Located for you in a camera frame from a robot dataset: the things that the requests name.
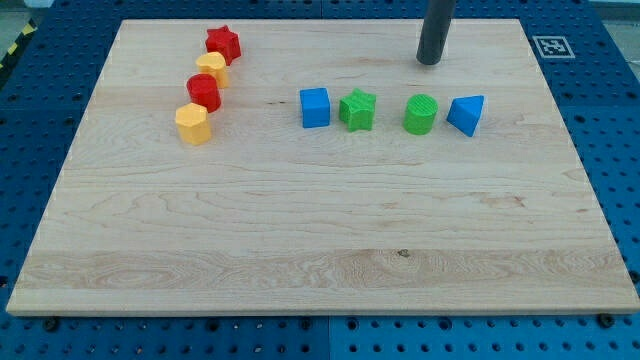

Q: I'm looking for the blue triangular prism block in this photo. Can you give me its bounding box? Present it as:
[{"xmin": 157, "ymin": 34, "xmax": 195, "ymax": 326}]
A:
[{"xmin": 446, "ymin": 95, "xmax": 485, "ymax": 137}]

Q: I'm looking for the white fiducial marker tag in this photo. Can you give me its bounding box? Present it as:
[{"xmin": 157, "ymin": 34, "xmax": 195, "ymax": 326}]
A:
[{"xmin": 532, "ymin": 35, "xmax": 575, "ymax": 59}]

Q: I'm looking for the yellow black hazard tape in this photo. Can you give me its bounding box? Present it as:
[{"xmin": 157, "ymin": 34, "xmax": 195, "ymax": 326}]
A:
[{"xmin": 1, "ymin": 18, "xmax": 38, "ymax": 71}]

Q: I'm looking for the green star block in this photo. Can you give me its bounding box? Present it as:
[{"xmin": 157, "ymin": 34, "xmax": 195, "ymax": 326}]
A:
[{"xmin": 339, "ymin": 88, "xmax": 377, "ymax": 132}]

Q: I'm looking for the blue cube block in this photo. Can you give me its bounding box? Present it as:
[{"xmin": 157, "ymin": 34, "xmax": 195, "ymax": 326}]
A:
[{"xmin": 299, "ymin": 88, "xmax": 331, "ymax": 128}]

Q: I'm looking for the red cylinder block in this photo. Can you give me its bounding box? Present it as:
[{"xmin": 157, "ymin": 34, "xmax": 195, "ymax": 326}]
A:
[{"xmin": 186, "ymin": 74, "xmax": 221, "ymax": 113}]

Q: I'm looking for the yellow heart block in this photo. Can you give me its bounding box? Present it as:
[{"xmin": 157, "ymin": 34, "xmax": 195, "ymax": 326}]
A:
[{"xmin": 195, "ymin": 52, "xmax": 230, "ymax": 88}]

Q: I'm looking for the green cylinder block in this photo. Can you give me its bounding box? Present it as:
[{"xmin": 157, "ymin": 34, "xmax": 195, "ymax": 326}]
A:
[{"xmin": 403, "ymin": 94, "xmax": 438, "ymax": 135}]

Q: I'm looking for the red star block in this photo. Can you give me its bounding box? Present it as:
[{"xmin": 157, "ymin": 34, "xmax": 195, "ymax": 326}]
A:
[{"xmin": 205, "ymin": 25, "xmax": 242, "ymax": 66}]

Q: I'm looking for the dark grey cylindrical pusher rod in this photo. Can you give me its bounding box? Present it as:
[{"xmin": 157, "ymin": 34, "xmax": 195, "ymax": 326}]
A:
[{"xmin": 416, "ymin": 0, "xmax": 456, "ymax": 65}]

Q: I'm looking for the yellow hexagon block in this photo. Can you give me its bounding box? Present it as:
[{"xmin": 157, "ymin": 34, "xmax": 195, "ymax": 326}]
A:
[{"xmin": 175, "ymin": 103, "xmax": 212, "ymax": 145}]

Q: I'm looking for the light wooden board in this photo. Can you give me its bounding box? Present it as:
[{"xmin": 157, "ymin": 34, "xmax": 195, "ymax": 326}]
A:
[{"xmin": 7, "ymin": 19, "xmax": 639, "ymax": 317}]

